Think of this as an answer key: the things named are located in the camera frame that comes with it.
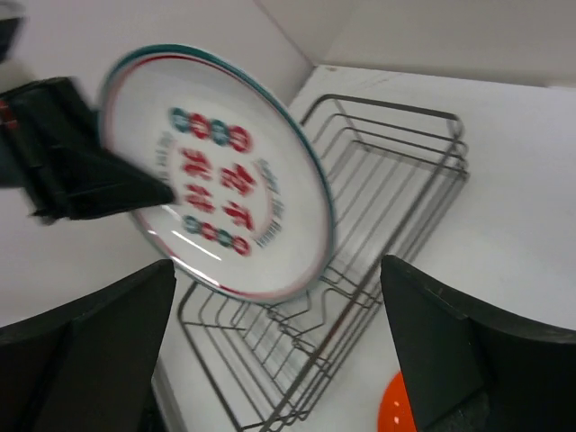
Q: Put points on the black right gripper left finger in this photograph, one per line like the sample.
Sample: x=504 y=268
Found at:
x=87 y=365

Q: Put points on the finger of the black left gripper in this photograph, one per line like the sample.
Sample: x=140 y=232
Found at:
x=50 y=149

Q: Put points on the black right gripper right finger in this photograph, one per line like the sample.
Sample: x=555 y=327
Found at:
x=468 y=365

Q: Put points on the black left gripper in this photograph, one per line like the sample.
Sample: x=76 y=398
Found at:
x=13 y=17

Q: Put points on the white plate with red characters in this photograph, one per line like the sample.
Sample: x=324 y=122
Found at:
x=252 y=216

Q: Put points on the orange plastic plate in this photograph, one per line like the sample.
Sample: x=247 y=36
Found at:
x=395 y=414

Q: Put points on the grey wire dish rack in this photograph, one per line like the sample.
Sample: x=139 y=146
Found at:
x=394 y=170

